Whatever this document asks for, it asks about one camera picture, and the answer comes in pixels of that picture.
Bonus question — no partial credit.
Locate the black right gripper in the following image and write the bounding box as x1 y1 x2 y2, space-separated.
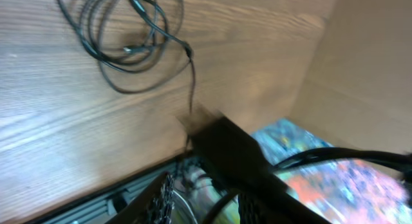
178 107 288 197

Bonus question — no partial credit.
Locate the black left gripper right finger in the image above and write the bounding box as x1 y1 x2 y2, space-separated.
238 194 328 224

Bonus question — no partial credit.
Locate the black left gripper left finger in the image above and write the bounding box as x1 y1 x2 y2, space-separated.
106 172 174 224

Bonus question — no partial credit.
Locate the thin black USB cable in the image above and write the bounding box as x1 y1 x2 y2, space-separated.
54 0 196 115

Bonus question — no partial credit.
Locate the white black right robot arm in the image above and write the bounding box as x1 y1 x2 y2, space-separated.
180 111 292 223

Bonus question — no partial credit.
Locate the colourful patterned floor mat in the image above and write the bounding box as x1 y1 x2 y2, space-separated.
252 118 411 224

